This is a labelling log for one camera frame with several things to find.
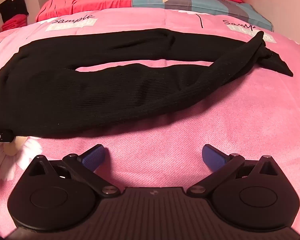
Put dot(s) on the pink printed blanket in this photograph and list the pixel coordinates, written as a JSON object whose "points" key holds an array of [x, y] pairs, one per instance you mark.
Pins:
{"points": [[190, 115]]}

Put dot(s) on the black pants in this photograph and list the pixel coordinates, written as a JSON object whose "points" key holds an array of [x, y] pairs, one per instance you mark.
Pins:
{"points": [[90, 90]]}

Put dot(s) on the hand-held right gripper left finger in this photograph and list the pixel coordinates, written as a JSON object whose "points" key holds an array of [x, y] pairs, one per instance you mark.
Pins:
{"points": [[95, 156]]}

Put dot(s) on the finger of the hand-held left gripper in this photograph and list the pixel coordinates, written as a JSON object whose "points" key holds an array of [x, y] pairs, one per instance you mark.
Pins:
{"points": [[3, 135]]}

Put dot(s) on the red blue grey pillow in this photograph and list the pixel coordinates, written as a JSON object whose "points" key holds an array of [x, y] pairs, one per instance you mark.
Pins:
{"points": [[210, 2]]}

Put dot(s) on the small red clothes pile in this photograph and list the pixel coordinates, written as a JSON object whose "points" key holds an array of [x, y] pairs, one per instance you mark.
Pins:
{"points": [[15, 22]]}

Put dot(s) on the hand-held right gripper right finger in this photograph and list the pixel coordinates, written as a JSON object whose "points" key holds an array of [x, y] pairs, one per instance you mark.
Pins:
{"points": [[212, 156]]}

